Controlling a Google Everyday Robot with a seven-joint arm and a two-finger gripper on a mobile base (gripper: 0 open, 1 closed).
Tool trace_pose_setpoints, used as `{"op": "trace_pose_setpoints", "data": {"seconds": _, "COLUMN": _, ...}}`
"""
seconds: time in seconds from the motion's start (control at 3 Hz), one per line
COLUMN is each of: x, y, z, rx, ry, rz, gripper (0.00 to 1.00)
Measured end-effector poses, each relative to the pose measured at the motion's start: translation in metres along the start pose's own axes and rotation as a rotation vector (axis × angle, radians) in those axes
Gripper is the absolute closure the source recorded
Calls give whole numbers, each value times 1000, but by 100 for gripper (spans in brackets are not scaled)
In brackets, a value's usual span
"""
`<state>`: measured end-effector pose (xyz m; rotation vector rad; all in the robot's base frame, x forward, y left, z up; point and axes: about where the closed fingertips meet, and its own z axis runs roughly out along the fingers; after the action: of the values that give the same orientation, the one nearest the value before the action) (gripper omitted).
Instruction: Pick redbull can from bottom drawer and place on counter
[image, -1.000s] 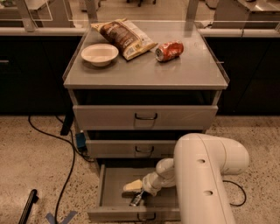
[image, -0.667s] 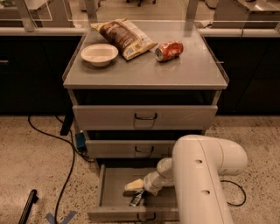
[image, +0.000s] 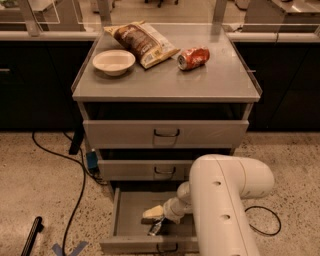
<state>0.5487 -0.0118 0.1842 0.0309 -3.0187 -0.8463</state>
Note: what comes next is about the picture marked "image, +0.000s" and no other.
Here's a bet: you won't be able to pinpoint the black bar on floor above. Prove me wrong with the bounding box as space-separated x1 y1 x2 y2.
21 216 44 256

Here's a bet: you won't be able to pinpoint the black cable floor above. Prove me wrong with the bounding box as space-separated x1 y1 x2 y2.
31 131 108 256
244 205 283 237

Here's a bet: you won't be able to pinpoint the dark counter cabinets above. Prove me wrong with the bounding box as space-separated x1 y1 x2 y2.
0 40 320 131

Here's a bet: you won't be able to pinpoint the grey top drawer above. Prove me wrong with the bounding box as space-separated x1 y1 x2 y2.
83 120 249 149

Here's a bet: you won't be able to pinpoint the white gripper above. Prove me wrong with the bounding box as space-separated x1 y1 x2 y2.
141 197 192 225

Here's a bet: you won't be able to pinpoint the blue power adapter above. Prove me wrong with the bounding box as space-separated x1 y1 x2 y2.
86 151 99 174

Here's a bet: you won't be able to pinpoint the black cable right floor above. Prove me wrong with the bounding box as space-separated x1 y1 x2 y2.
244 205 283 237

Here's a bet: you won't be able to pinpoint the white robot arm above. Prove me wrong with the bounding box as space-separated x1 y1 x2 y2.
142 154 274 256

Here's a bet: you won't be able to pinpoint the white bowl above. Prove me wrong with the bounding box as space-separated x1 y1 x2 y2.
92 50 136 76

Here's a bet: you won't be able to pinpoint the grey middle drawer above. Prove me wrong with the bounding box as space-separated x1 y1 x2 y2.
98 160 193 181

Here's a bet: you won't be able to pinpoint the crushed orange soda can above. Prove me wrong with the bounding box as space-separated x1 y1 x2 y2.
177 47 210 71

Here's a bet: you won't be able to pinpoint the grey drawer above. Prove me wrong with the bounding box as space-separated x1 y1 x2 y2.
83 120 249 149
98 160 193 181
100 182 199 255

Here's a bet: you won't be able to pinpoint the blue tape cross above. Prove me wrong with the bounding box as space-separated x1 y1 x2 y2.
51 240 90 256

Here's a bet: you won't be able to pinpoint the grey bottom drawer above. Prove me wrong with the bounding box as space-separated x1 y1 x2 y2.
100 182 199 255

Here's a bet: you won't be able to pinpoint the black cable left floor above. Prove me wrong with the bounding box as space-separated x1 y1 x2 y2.
31 131 108 256

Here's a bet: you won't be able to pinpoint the brown chip bag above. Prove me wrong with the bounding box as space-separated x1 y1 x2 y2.
104 21 180 69

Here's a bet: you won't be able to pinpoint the grey drawer cabinet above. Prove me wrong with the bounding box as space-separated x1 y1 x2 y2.
73 23 260 194

